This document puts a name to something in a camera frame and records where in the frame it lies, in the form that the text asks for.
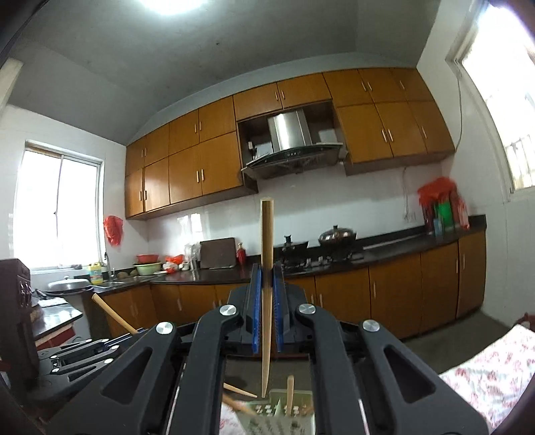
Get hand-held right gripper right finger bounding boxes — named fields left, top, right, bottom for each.
left=273, top=262, right=490, bottom=435

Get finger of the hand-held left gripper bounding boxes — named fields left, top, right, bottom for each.
left=37, top=332, right=147, bottom=364
left=39, top=357, right=122, bottom=393

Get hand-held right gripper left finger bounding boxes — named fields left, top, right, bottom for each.
left=46, top=263, right=262, bottom=435

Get green perforated chopstick holder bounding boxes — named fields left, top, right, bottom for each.
left=244, top=389, right=314, bottom=435

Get dark side table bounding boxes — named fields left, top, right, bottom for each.
left=31, top=299, right=84, bottom=348

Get gas stove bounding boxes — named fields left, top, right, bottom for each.
left=276, top=251, right=364, bottom=272

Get steel pot lid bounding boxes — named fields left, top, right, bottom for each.
left=46, top=276, right=93, bottom=295

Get black wok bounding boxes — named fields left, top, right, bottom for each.
left=280, top=235, right=310, bottom=256

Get dark chopping board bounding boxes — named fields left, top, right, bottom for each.
left=199, top=237, right=237, bottom=270

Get wok with lid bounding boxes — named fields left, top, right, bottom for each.
left=318, top=225, right=357, bottom=252

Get wooden lower cabinets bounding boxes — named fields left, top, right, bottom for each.
left=94, top=230, right=488, bottom=341

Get wooden cabinets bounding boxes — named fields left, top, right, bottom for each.
left=124, top=67, right=456, bottom=221
left=94, top=230, right=488, bottom=341

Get sliding window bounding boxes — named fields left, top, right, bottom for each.
left=14, top=140, right=105, bottom=272

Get hanging red plastic bag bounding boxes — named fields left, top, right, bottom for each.
left=103, top=215, right=125, bottom=247

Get black countertop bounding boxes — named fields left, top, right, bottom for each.
left=90, top=214, right=488, bottom=293

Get wooden upper cabinets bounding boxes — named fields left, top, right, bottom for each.
left=124, top=67, right=456, bottom=221

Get steel range hood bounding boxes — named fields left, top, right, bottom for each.
left=240, top=108, right=345, bottom=180

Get green box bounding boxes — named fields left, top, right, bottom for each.
left=435, top=202, right=454, bottom=235

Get red packet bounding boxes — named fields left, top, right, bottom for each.
left=453, top=196, right=469, bottom=230

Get floral white red tablecloth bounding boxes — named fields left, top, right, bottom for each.
left=439, top=324, right=535, bottom=431

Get large bright window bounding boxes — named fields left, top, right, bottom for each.
left=445, top=37, right=535, bottom=201

